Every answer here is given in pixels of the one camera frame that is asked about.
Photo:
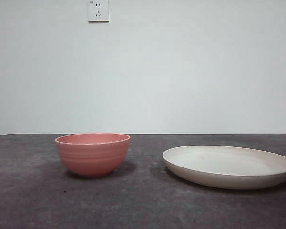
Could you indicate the white round plate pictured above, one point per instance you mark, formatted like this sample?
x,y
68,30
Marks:
x,y
228,176

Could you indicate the red ribbed bowl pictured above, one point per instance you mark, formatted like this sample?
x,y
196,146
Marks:
x,y
90,159

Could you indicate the white wall socket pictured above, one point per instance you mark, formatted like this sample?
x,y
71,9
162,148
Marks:
x,y
98,12

